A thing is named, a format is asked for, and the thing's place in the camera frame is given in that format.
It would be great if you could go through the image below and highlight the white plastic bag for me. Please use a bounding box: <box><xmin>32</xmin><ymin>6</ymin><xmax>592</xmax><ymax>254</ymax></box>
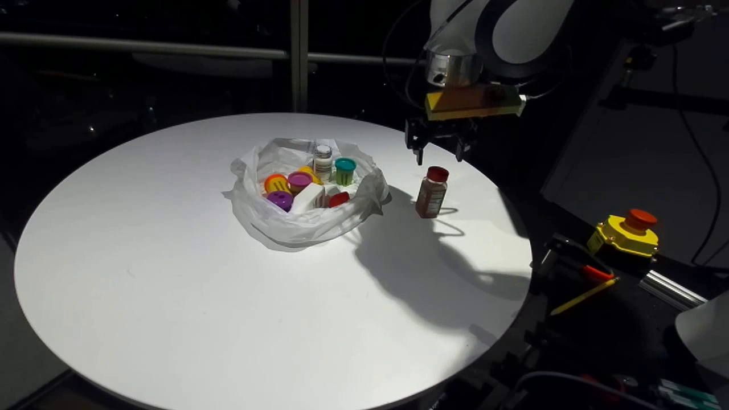
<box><xmin>226</xmin><ymin>135</ymin><xmax>392</xmax><ymax>250</ymax></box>

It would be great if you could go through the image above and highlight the grey floor cable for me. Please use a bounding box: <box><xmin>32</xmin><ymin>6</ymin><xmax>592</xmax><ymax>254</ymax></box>
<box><xmin>514</xmin><ymin>370</ymin><xmax>666</xmax><ymax>410</ymax></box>

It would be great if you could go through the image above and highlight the yellow emergency stop button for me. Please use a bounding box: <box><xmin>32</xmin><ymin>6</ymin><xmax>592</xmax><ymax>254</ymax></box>
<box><xmin>587</xmin><ymin>207</ymin><xmax>663</xmax><ymax>263</ymax></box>

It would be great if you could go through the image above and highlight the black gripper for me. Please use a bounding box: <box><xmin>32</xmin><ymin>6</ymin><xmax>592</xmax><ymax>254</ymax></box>
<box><xmin>402</xmin><ymin>116</ymin><xmax>478</xmax><ymax>166</ymax></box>

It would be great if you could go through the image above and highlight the horizontal metal window rail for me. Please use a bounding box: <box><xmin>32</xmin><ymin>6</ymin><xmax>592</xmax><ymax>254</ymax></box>
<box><xmin>0</xmin><ymin>29</ymin><xmax>429</xmax><ymax>72</ymax></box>

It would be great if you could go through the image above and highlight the teal-handled tool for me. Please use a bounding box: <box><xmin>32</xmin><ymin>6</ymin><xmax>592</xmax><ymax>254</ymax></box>
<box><xmin>657</xmin><ymin>379</ymin><xmax>719</xmax><ymax>410</ymax></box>

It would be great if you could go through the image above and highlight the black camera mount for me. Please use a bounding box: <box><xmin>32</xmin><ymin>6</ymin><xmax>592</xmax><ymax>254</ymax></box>
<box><xmin>605</xmin><ymin>2</ymin><xmax>719</xmax><ymax>115</ymax></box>

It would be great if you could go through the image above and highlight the yellow pencil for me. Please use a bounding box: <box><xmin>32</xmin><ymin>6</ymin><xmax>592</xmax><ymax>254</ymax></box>
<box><xmin>548</xmin><ymin>275</ymin><xmax>622</xmax><ymax>320</ymax></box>

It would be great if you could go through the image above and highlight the white rounded base cover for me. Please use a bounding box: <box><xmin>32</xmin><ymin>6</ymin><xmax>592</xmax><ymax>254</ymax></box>
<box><xmin>671</xmin><ymin>293</ymin><xmax>729</xmax><ymax>381</ymax></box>

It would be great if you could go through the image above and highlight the red lid spice jar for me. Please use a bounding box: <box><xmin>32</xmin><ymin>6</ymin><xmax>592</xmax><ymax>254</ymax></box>
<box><xmin>415</xmin><ymin>164</ymin><xmax>451</xmax><ymax>221</ymax></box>

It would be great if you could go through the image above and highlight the purple lid dough tub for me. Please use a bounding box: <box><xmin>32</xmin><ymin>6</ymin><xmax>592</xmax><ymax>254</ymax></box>
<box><xmin>267</xmin><ymin>189</ymin><xmax>297</xmax><ymax>215</ymax></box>

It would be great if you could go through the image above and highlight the wrist-mounted camera bar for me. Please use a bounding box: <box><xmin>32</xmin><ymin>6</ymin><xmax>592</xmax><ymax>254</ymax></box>
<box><xmin>421</xmin><ymin>81</ymin><xmax>528</xmax><ymax>125</ymax></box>

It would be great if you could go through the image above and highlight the vertical metal window post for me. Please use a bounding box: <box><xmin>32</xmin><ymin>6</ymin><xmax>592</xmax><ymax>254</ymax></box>
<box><xmin>286</xmin><ymin>0</ymin><xmax>313</xmax><ymax>115</ymax></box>

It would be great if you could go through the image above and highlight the aluminium profile bar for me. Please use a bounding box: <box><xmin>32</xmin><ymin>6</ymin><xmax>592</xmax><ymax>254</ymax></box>
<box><xmin>639</xmin><ymin>269</ymin><xmax>711</xmax><ymax>308</ymax></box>

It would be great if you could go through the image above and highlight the thin black hanging cable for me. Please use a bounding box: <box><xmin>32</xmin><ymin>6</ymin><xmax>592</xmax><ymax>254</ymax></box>
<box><xmin>670</xmin><ymin>44</ymin><xmax>725</xmax><ymax>266</ymax></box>

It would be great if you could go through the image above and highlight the red-handled tool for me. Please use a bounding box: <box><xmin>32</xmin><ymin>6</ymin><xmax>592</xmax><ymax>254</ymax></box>
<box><xmin>579</xmin><ymin>259</ymin><xmax>617</xmax><ymax>285</ymax></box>

